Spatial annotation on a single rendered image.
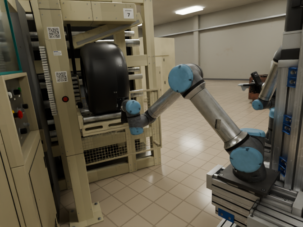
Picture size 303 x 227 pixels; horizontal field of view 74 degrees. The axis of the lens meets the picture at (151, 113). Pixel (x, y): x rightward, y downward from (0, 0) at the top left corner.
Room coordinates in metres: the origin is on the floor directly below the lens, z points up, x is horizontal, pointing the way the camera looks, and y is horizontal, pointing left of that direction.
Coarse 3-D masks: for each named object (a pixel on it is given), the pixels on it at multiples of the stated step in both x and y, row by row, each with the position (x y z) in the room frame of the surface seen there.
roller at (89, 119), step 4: (112, 112) 1.52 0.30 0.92; (116, 112) 1.52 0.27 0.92; (120, 112) 1.53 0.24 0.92; (88, 116) 1.45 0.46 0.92; (92, 116) 1.45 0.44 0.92; (96, 116) 1.46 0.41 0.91; (100, 116) 1.47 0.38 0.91; (104, 116) 1.47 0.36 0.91; (108, 116) 1.48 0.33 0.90; (112, 116) 1.50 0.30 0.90; (116, 116) 1.51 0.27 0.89; (120, 116) 1.53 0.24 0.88; (84, 120) 1.42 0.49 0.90; (88, 120) 1.43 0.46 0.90; (92, 120) 1.44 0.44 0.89; (96, 120) 1.46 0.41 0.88
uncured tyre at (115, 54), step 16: (96, 48) 1.48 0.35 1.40; (112, 48) 1.51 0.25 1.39; (80, 64) 1.72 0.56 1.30; (96, 64) 1.38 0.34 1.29; (112, 64) 1.42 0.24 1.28; (96, 80) 1.35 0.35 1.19; (112, 80) 1.39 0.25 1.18; (128, 80) 1.46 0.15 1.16; (96, 96) 1.37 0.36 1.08; (112, 96) 1.41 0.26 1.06; (128, 96) 1.49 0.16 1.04; (96, 112) 1.46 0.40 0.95
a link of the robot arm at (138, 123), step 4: (132, 116) 1.05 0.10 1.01; (136, 116) 1.05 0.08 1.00; (140, 116) 1.08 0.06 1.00; (144, 116) 1.12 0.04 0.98; (128, 120) 1.06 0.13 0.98; (132, 120) 1.04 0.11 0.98; (136, 120) 1.05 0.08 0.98; (140, 120) 1.06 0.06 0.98; (144, 120) 1.10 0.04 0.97; (132, 124) 1.04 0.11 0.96; (136, 124) 1.04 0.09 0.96; (140, 124) 1.06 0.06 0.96; (144, 124) 1.09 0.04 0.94; (132, 128) 1.04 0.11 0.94; (136, 128) 1.04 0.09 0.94; (140, 128) 1.05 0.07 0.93; (132, 132) 1.05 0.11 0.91; (136, 132) 1.04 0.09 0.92; (140, 132) 1.05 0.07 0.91
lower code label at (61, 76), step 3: (57, 72) 1.44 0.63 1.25; (60, 72) 1.45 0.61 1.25; (63, 72) 1.46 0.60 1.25; (66, 72) 1.47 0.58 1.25; (57, 75) 1.44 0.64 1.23; (60, 75) 1.45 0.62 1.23; (63, 75) 1.46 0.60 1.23; (66, 75) 1.46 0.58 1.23; (57, 78) 1.44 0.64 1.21; (60, 78) 1.45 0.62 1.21; (63, 78) 1.46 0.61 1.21; (66, 78) 1.46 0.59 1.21; (57, 81) 1.44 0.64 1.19; (60, 81) 1.45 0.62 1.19; (63, 81) 1.45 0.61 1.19; (66, 81) 1.46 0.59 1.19
